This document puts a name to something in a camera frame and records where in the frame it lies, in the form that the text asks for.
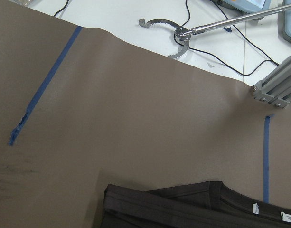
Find dark brown t-shirt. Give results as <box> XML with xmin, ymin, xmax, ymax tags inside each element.
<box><xmin>101</xmin><ymin>181</ymin><xmax>291</xmax><ymax>228</ymax></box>

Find metal grabber tool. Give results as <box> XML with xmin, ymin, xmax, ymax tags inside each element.
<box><xmin>139</xmin><ymin>4</ymin><xmax>291</xmax><ymax>59</ymax></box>

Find grey device on floor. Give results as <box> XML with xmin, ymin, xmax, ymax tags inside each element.
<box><xmin>282</xmin><ymin>9</ymin><xmax>291</xmax><ymax>44</ymax></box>

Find black cable on floor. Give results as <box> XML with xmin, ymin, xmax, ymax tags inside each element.
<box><xmin>54</xmin><ymin>0</ymin><xmax>281</xmax><ymax>77</ymax></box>

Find aluminium extrusion post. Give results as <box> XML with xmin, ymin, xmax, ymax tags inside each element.
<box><xmin>253</xmin><ymin>55</ymin><xmax>291</xmax><ymax>108</ymax></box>

